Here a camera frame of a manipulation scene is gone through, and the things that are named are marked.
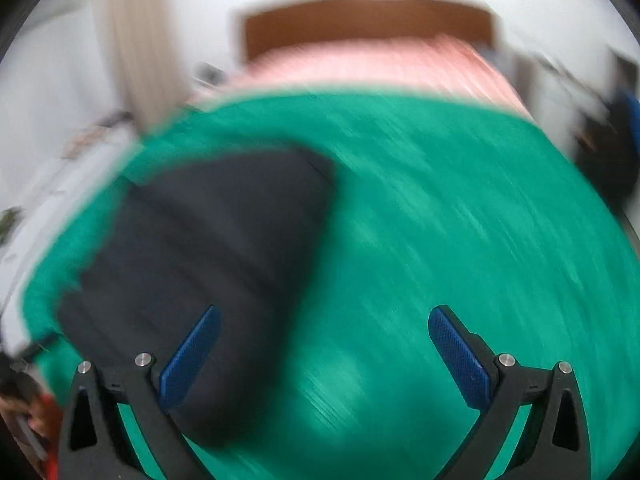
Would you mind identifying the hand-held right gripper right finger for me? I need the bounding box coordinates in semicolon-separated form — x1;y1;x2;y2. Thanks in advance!
428;305;592;480

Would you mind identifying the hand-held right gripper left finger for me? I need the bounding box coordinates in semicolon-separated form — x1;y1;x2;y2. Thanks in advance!
57;305;222;480

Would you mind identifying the black puffer jacket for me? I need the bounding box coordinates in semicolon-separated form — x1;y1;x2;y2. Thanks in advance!
55;146;337;450

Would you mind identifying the green fleece blanket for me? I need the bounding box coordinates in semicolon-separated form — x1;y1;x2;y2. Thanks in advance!
22;87;633;480

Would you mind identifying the white desk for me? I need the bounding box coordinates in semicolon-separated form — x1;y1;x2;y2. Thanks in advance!
0;107;143;356

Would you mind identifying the dark chair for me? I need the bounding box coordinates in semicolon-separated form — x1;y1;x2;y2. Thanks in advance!
574;89;640;213

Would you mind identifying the white nightstand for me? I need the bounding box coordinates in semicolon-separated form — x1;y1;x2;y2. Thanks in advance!
527;45;640;151

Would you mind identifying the pink bed sheet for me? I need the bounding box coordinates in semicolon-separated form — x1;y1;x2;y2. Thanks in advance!
220;34;535;123

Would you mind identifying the beige curtain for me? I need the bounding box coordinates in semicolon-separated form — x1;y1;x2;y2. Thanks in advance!
106;0;182;128

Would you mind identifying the brown wooden headboard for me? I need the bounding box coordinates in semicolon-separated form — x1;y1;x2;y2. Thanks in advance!
244;0;495;65

